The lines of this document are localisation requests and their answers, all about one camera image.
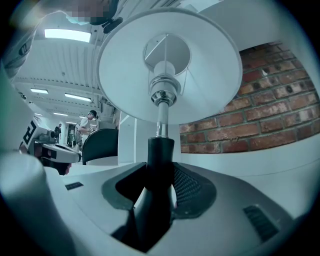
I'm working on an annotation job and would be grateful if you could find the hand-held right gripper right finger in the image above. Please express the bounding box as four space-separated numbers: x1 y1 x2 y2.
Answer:
154 162 293 256

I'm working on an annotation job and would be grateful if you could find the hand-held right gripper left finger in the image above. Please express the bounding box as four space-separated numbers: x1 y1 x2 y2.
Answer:
62 161 148 236

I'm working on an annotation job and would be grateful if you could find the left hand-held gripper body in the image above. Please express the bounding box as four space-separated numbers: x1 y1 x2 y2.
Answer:
19 119 60 157

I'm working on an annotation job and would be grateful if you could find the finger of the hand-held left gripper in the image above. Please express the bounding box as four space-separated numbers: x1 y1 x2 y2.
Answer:
42 143 82 163

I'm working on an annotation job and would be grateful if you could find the white table lamp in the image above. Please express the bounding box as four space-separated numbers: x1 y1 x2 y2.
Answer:
96 7 244 253

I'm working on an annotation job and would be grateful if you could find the black chair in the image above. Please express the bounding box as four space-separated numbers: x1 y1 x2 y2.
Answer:
82 128 119 166

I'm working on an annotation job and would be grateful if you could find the person's grey shirt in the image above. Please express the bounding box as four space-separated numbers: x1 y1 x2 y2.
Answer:
0 13 45 151

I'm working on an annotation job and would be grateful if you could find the large rectangular ceiling light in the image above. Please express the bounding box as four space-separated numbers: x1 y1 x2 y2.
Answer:
44 28 92 44

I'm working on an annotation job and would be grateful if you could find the blue face mask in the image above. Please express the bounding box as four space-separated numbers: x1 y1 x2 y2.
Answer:
65 14 91 26

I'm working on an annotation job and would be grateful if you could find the person's head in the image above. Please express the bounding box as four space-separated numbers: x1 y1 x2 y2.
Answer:
64 0 119 26

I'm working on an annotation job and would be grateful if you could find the black head-mounted camera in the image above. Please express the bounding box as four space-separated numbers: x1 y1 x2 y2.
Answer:
102 16 124 35

